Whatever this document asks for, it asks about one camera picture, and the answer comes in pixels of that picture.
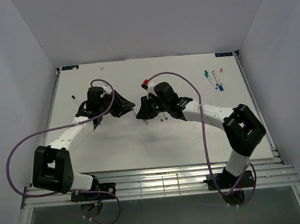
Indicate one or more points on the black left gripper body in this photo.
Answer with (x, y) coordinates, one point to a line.
(105, 107)

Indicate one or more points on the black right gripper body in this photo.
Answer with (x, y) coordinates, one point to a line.
(163, 106)

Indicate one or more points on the light blue white marker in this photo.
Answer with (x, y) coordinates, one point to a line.
(165, 115)

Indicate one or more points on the grey white marker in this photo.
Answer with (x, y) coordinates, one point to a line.
(161, 117)

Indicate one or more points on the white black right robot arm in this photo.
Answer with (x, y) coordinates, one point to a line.
(243, 129)

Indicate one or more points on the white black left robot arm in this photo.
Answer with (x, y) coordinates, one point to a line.
(53, 169)

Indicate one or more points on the black capped white marker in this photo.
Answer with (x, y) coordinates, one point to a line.
(76, 100)

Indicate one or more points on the dark green capped marker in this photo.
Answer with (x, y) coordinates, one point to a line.
(214, 84)

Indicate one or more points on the teal capped white marker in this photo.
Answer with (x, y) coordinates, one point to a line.
(208, 75)

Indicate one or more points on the blue label sticker left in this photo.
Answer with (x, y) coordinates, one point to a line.
(70, 67)

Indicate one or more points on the blue label sticker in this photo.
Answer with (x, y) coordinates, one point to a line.
(70, 67)
(223, 54)

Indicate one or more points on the blue capped whiteboard marker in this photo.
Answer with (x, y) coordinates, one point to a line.
(217, 80)

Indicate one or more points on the orange capped white marker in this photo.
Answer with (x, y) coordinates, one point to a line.
(220, 78)

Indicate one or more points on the blue label sticker right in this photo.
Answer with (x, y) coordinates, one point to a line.
(223, 54)

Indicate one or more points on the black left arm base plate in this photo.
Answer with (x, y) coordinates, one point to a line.
(108, 189)

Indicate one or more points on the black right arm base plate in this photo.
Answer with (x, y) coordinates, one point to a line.
(226, 181)

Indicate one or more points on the right aluminium side rail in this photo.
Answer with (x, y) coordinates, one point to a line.
(256, 106)

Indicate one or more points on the aluminium frame rail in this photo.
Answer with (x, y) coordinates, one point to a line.
(189, 180)

